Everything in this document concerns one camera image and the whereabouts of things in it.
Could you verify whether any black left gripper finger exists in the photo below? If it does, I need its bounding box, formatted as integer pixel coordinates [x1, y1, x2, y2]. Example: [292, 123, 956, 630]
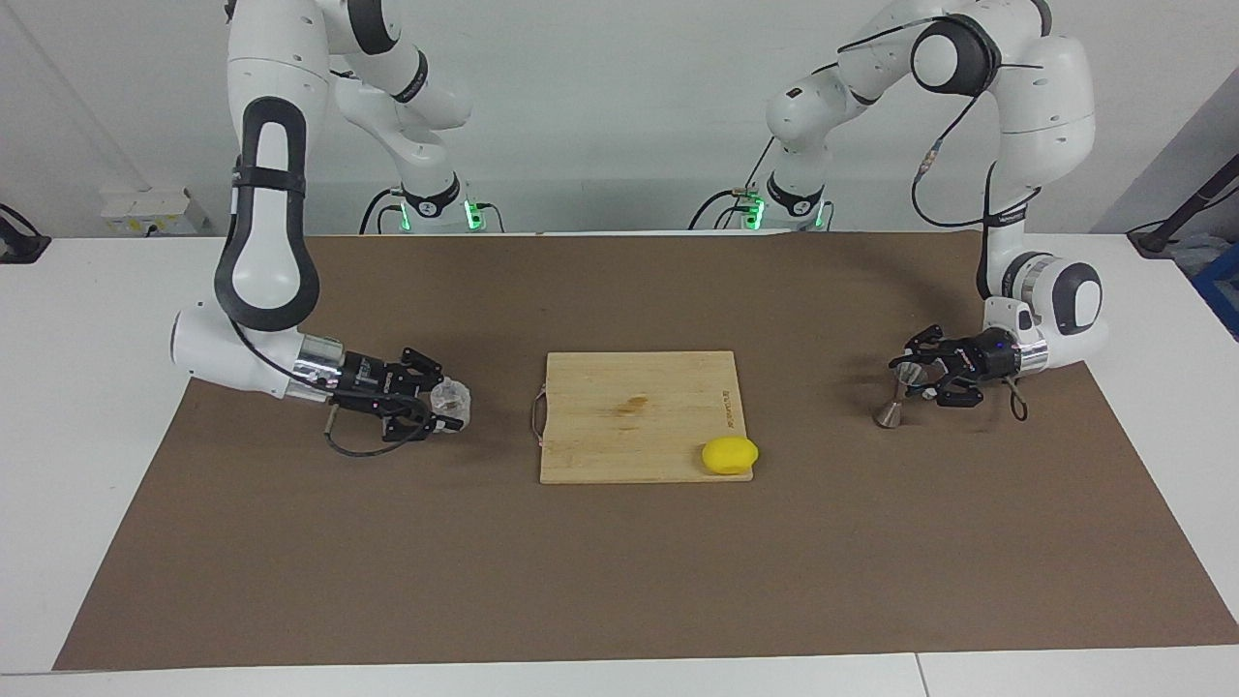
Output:
[921, 372, 982, 409]
[890, 325, 955, 372]

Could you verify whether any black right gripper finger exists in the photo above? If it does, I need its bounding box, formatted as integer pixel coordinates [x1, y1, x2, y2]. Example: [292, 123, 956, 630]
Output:
[381, 398, 465, 444]
[398, 346, 445, 389]

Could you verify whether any clear glass cup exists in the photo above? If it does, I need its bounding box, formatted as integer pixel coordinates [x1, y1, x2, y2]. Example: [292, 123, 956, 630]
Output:
[431, 379, 473, 433]

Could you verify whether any steel double jigger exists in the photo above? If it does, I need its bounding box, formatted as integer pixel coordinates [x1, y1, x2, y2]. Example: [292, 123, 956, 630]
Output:
[874, 363, 919, 430]

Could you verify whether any bamboo cutting board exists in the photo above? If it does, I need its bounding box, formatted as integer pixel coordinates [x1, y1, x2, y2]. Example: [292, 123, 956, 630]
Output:
[530, 350, 754, 485]

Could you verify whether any crumpled clear plastic bag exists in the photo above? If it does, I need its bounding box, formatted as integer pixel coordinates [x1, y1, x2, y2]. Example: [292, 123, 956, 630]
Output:
[1157, 232, 1223, 278]

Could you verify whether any yellow lemon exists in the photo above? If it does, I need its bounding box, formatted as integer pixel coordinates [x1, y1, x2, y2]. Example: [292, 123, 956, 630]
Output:
[702, 436, 761, 477]

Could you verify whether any black tripod stand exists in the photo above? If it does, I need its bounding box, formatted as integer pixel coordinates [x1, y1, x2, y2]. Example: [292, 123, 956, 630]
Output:
[1126, 153, 1239, 258]

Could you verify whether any blue box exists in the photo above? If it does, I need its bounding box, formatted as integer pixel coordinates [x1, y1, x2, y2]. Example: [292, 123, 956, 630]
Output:
[1193, 242, 1239, 340]

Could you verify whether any brown paper table mat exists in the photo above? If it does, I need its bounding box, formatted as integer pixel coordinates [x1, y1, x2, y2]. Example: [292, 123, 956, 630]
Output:
[53, 232, 1239, 671]

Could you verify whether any white power strip box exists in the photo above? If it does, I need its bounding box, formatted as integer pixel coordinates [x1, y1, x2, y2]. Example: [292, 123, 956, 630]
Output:
[100, 187, 209, 236]

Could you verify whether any black clamp stand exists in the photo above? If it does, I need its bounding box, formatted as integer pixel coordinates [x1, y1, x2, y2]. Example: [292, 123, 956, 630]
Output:
[0, 201, 51, 264]

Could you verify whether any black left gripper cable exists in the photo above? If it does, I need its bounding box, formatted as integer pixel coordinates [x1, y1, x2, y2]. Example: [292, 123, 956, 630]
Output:
[832, 15, 1046, 423]

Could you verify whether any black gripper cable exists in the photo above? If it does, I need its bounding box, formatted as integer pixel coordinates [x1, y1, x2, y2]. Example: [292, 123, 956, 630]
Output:
[230, 319, 437, 459]
[832, 15, 1046, 423]

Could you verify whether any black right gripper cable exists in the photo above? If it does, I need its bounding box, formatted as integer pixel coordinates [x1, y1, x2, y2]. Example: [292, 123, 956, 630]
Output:
[230, 319, 437, 459]

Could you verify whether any black right base cable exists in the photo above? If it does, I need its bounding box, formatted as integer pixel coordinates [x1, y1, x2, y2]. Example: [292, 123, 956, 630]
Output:
[359, 188, 404, 235]

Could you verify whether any black base cable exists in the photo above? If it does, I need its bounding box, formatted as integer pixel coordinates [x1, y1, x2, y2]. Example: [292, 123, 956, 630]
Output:
[688, 136, 775, 232]
[359, 188, 404, 235]

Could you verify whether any black left base cable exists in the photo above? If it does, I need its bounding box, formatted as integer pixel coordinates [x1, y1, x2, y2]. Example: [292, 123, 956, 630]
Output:
[688, 136, 775, 232]

